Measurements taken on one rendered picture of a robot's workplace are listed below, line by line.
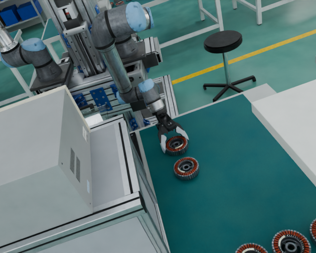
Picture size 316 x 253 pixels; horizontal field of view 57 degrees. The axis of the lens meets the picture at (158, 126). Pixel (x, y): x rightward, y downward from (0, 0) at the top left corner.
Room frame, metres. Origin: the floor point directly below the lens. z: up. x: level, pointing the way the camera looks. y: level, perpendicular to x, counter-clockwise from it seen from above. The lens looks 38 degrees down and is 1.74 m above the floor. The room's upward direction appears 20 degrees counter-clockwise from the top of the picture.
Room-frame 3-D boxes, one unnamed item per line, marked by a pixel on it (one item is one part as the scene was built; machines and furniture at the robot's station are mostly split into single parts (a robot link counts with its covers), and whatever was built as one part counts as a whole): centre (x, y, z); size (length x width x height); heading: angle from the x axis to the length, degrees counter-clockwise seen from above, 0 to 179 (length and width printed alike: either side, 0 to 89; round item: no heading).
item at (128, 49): (1.68, 0.03, 1.09); 0.15 x 0.15 x 0.10
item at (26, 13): (7.31, 1.82, 0.40); 0.42 x 0.42 x 0.25; 89
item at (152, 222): (0.65, 0.12, 0.91); 0.28 x 0.03 x 0.32; 0
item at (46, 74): (1.75, 0.52, 1.09); 0.15 x 0.15 x 0.10
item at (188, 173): (0.89, -0.06, 0.77); 0.11 x 0.11 x 0.04
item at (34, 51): (1.75, 0.52, 1.20); 0.13 x 0.12 x 0.14; 74
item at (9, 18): (7.31, 2.25, 0.43); 0.42 x 0.28 x 0.30; 178
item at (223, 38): (2.40, -0.83, 0.28); 0.54 x 0.49 x 0.56; 0
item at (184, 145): (1.05, -0.05, 0.77); 0.11 x 0.11 x 0.04
